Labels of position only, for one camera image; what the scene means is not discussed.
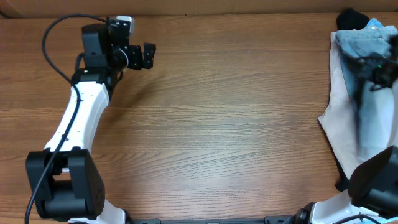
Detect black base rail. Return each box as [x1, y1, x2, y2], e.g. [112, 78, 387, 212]
[126, 215, 291, 224]

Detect beige shorts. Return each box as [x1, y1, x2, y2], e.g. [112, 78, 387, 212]
[318, 31, 397, 178]

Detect light blue denim shorts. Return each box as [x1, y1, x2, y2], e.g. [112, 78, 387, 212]
[335, 26, 397, 161]

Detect black garment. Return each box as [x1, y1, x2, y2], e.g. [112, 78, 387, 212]
[336, 8, 369, 30]

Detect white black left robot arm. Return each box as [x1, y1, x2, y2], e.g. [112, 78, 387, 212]
[24, 16, 156, 223]

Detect light blue garment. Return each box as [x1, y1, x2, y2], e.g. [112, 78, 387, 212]
[365, 18, 384, 30]

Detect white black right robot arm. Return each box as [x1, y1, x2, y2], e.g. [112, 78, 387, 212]
[286, 56, 397, 223]

